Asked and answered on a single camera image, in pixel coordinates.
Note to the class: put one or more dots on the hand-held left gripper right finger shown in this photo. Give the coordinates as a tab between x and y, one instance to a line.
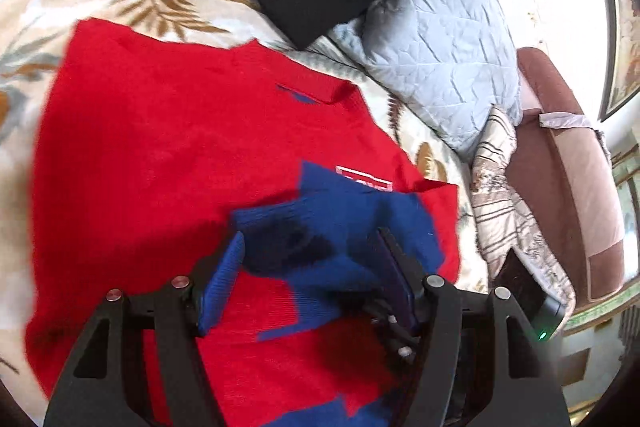
396	279

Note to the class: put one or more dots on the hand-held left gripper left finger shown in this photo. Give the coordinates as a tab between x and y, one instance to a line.
221	287

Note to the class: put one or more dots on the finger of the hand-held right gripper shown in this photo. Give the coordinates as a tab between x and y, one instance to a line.
387	331

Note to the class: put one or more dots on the red and blue sweater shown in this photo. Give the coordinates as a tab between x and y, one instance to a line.
150	157

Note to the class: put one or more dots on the striped floral cloth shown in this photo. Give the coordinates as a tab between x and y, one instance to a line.
505	207

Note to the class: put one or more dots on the white cloth strip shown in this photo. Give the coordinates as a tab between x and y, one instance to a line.
565	119

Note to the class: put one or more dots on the light blue quilted pillow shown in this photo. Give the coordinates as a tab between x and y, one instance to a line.
440	47

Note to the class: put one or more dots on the framed wall picture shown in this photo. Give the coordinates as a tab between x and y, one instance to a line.
625	32

